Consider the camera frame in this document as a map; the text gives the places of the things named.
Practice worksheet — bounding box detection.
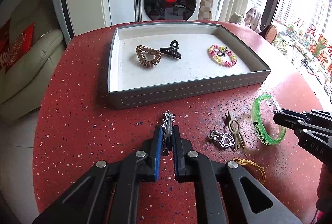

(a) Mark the white cloth on chair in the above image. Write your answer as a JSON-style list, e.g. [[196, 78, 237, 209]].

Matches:
[[244, 7, 262, 33]]

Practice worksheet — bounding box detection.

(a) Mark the brown spiral hair tie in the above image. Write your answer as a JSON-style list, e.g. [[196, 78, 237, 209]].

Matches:
[[135, 44, 163, 69]]

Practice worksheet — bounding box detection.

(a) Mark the red embroidered cushion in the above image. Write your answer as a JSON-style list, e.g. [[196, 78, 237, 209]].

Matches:
[[0, 20, 35, 72]]

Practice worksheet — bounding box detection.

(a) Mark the checkered rolled mat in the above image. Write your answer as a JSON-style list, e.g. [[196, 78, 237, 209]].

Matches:
[[198, 0, 213, 21]]

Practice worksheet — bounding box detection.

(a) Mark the yellow hair tie with beads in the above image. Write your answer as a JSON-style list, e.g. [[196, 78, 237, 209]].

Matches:
[[232, 158, 267, 184]]

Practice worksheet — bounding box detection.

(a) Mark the beige duckbill hair clip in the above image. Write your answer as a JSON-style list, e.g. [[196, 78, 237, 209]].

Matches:
[[226, 111, 246, 152]]

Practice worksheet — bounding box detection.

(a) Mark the black claw hair clip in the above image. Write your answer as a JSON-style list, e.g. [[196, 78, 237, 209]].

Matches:
[[159, 40, 182, 59]]

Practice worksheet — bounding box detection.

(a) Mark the brown wooden chair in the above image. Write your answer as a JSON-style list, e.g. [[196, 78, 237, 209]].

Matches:
[[259, 24, 277, 44]]

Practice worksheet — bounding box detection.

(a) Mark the grey jewelry tray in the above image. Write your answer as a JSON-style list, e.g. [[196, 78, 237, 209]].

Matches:
[[107, 21, 271, 109]]

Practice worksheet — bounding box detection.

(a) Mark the cream leather sofa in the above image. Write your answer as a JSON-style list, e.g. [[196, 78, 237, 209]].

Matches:
[[1, 0, 66, 121]]

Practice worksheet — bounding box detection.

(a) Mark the pink yellow beaded bracelet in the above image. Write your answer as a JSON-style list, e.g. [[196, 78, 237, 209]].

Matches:
[[207, 44, 238, 69]]

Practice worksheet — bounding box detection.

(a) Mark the silver star hair clip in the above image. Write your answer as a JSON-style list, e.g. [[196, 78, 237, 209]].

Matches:
[[161, 111, 175, 156]]

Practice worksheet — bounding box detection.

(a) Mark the silver heart brooch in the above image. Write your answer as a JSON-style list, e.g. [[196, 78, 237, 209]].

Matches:
[[209, 130, 235, 149]]

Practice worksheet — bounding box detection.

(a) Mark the green glitter bangle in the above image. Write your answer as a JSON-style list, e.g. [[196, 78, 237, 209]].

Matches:
[[251, 94, 286, 146]]

